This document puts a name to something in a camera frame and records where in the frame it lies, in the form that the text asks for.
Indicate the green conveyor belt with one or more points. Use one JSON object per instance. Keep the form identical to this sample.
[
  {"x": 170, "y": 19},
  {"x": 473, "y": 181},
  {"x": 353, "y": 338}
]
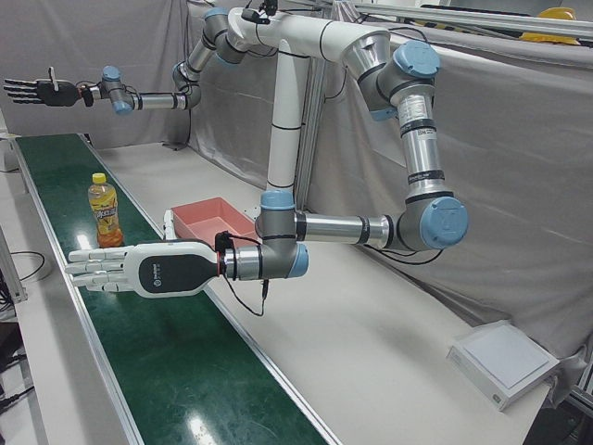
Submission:
[
  {"x": 259, "y": 357},
  {"x": 176, "y": 371}
]

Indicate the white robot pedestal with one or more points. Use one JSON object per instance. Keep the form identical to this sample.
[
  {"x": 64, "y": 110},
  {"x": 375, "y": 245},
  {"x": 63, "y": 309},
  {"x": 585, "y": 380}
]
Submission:
[{"x": 283, "y": 139}]

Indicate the grey cloth curtain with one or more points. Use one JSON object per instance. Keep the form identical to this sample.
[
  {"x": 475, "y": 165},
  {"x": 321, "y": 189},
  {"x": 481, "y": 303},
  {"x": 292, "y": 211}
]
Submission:
[{"x": 519, "y": 139}]

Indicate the black head camera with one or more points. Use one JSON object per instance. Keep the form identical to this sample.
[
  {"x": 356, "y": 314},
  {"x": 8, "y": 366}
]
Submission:
[{"x": 256, "y": 15}]

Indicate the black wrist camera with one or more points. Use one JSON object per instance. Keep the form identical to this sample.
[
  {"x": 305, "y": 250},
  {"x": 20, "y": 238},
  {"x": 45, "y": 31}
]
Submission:
[
  {"x": 86, "y": 95},
  {"x": 223, "y": 241}
]

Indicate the white flat box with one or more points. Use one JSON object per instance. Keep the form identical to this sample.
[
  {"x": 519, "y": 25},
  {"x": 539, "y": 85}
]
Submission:
[{"x": 502, "y": 364}]

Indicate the yellow hard hat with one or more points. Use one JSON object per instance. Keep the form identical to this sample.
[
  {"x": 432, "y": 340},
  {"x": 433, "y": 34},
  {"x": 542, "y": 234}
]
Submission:
[
  {"x": 558, "y": 13},
  {"x": 551, "y": 38}
]

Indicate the aluminium overhead beam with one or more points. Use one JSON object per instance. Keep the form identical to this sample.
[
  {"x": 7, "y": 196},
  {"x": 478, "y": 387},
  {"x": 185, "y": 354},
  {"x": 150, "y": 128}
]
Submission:
[{"x": 463, "y": 18}]

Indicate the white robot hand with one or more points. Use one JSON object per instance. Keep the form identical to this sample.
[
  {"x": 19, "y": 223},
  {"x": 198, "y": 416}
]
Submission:
[{"x": 171, "y": 271}]

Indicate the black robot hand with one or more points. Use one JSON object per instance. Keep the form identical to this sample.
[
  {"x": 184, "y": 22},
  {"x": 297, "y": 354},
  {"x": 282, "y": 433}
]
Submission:
[{"x": 55, "y": 92}]

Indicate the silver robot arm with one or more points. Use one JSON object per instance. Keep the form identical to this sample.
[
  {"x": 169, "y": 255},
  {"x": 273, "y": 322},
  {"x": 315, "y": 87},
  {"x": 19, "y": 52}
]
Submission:
[
  {"x": 419, "y": 148},
  {"x": 157, "y": 100}
]

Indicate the aluminium support column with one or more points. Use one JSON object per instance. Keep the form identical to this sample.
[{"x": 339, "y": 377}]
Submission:
[{"x": 311, "y": 139}]

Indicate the orange juice bottle yellow cap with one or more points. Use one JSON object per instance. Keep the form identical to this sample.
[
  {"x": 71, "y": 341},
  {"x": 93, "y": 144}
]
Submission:
[{"x": 105, "y": 213}]

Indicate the white conveyor end box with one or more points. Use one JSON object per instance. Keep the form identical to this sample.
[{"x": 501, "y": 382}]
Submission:
[{"x": 7, "y": 153}]

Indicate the aluminium table frame corner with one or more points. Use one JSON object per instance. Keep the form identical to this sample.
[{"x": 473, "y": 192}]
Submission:
[{"x": 581, "y": 408}]

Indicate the pink plastic basket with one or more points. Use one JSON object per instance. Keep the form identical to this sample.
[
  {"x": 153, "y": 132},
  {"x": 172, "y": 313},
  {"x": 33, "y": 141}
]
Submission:
[{"x": 208, "y": 218}]

